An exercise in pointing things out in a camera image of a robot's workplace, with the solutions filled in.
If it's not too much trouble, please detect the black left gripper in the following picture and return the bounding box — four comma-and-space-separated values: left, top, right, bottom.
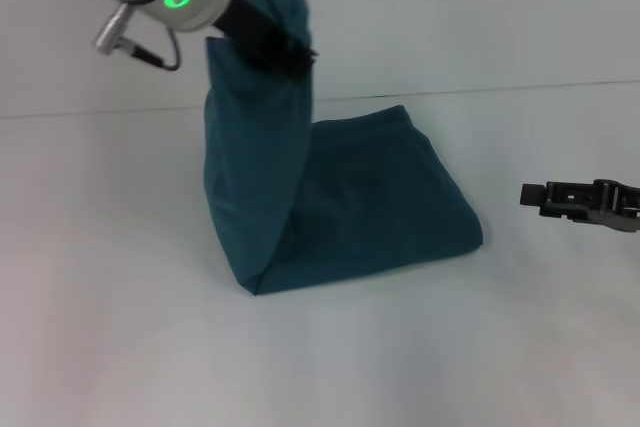
212, 0, 321, 82

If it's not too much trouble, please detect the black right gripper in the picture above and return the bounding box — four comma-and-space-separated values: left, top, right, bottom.
519, 177, 640, 234

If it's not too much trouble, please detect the teal blue shirt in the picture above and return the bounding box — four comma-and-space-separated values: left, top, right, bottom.
203, 0, 485, 299

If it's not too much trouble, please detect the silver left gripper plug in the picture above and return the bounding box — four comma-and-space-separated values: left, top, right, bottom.
93, 1, 135, 54

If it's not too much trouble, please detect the dark red left gripper cable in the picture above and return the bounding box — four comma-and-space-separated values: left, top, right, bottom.
128, 25, 182, 73

